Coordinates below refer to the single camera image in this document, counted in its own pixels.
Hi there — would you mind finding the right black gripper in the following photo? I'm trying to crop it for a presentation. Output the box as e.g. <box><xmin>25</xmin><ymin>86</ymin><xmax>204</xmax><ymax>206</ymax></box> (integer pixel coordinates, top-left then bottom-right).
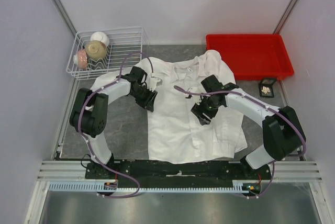
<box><xmin>191</xmin><ymin>93</ymin><xmax>221</xmax><ymax>126</ymax></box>

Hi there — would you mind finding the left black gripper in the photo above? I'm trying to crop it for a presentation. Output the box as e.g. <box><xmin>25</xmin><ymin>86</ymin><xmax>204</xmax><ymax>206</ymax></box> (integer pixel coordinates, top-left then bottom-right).
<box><xmin>130</xmin><ymin>85</ymin><xmax>157</xmax><ymax>112</ymax></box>

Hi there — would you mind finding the white button shirt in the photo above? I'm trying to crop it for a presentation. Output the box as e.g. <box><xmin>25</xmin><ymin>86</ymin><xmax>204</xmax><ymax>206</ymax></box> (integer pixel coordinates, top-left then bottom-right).
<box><xmin>136</xmin><ymin>50</ymin><xmax>248</xmax><ymax>164</ymax></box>

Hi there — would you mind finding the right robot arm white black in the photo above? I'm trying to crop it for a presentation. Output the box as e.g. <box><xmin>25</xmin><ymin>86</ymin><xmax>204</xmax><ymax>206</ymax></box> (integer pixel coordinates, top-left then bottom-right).
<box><xmin>191</xmin><ymin>75</ymin><xmax>306</xmax><ymax>179</ymax></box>

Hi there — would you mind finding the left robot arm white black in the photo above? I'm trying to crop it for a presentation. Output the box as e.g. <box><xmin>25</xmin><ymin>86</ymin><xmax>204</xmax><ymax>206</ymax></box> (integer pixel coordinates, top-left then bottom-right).
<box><xmin>70</xmin><ymin>66</ymin><xmax>162</xmax><ymax>178</ymax></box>

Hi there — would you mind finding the black brooch box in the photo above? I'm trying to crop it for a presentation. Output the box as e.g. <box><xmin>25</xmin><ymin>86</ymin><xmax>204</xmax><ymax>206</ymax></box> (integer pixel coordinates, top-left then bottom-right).
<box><xmin>258</xmin><ymin>77</ymin><xmax>277</xmax><ymax>98</ymax></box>

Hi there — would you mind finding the flower brooch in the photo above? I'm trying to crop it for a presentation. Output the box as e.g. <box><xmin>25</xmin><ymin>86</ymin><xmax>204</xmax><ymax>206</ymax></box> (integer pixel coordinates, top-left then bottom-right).
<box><xmin>261</xmin><ymin>86</ymin><xmax>271</xmax><ymax>96</ymax></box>

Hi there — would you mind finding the red plastic bin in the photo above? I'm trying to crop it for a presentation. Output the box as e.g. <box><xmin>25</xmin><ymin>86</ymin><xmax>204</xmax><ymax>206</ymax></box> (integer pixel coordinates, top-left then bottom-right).
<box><xmin>206</xmin><ymin>34</ymin><xmax>294</xmax><ymax>81</ymax></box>

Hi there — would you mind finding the beige ceramic bowl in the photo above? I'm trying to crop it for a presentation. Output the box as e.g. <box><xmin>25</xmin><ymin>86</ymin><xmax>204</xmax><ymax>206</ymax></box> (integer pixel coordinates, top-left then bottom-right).
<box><xmin>85</xmin><ymin>40</ymin><xmax>107</xmax><ymax>61</ymax></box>

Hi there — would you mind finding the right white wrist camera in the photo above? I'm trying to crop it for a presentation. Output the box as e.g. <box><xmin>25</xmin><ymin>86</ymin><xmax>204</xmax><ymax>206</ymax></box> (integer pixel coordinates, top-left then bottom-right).
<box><xmin>185</xmin><ymin>86</ymin><xmax>202</xmax><ymax>105</ymax></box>

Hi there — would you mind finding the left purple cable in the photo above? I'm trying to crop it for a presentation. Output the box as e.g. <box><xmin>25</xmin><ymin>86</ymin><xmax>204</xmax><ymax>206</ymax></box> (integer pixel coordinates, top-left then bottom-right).
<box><xmin>78</xmin><ymin>52</ymin><xmax>155</xmax><ymax>198</ymax></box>

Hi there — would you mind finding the purple cable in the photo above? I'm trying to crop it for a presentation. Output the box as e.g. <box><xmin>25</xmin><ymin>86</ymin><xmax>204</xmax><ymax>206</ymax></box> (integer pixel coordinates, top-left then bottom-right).
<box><xmin>174</xmin><ymin>84</ymin><xmax>307</xmax><ymax>199</ymax></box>
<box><xmin>78</xmin><ymin>52</ymin><xmax>155</xmax><ymax>198</ymax></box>

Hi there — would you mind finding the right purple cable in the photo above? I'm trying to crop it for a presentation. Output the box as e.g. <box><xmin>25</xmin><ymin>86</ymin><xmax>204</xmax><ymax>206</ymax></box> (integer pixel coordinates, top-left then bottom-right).
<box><xmin>174</xmin><ymin>84</ymin><xmax>307</xmax><ymax>199</ymax></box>

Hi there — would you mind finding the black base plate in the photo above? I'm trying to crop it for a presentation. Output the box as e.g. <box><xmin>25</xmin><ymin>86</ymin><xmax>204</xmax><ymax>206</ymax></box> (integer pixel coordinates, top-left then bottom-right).
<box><xmin>85</xmin><ymin>160</ymin><xmax>272</xmax><ymax>192</ymax></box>

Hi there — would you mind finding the white wire dish rack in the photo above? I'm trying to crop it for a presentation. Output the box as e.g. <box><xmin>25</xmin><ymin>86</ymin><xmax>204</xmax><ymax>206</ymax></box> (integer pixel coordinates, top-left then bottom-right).
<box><xmin>66</xmin><ymin>27</ymin><xmax>146</xmax><ymax>80</ymax></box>

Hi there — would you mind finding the light blue cable duct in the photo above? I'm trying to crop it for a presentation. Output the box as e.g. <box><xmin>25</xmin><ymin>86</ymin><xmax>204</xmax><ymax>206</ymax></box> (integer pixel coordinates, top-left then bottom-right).
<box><xmin>48</xmin><ymin>181</ymin><xmax>259</xmax><ymax>193</ymax></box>

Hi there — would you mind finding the aluminium frame rail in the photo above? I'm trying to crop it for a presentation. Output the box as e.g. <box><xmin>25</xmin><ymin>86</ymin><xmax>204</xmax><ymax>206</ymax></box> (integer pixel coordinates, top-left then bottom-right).
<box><xmin>38</xmin><ymin>161</ymin><xmax>322</xmax><ymax>183</ymax></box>

